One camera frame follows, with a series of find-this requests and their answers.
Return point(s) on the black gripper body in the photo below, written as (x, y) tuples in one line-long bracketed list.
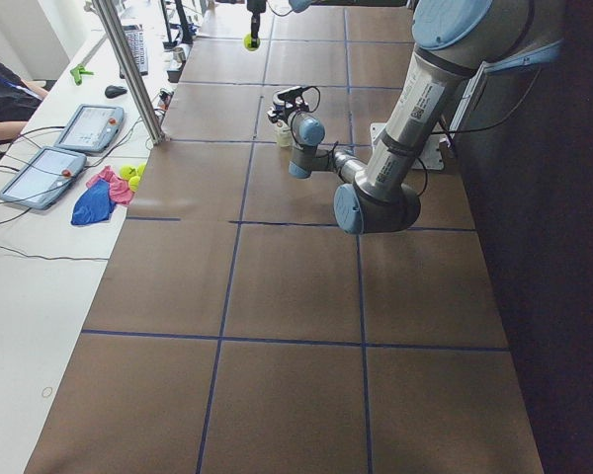
[(253, 20), (282, 115)]

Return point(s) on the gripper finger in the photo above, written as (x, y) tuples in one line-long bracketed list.
[(254, 34), (281, 98), (274, 116)]

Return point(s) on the clear tennis ball can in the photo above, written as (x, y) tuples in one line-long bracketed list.
[(281, 128)]

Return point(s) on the yellow tennis ball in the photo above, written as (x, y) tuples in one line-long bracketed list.
[(251, 43), (127, 172)]

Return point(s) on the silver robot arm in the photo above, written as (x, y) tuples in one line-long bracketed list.
[(296, 6), (452, 39)]

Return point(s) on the yellow tennis ball on desk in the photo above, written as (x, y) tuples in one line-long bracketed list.
[(127, 172)]

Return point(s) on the metal cup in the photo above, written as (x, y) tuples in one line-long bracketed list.
[(179, 54)]

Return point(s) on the black keyboard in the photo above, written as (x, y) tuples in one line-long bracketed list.
[(135, 40)]

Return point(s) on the black computer mouse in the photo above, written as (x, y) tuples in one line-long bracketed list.
[(114, 91)]

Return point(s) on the upper teach pendant tablet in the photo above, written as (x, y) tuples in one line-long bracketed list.
[(91, 129)]

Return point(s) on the teach pendant tablet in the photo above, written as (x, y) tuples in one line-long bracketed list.
[(44, 179), (91, 129)]

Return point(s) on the green plastic clamp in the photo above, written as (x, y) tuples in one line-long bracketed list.
[(78, 72)]

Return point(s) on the lower teach pendant tablet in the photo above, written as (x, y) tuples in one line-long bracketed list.
[(44, 179)]

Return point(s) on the seated person in black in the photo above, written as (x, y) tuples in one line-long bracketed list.
[(19, 99)]

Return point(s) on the aluminium frame post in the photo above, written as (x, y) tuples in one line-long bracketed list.
[(114, 30)]

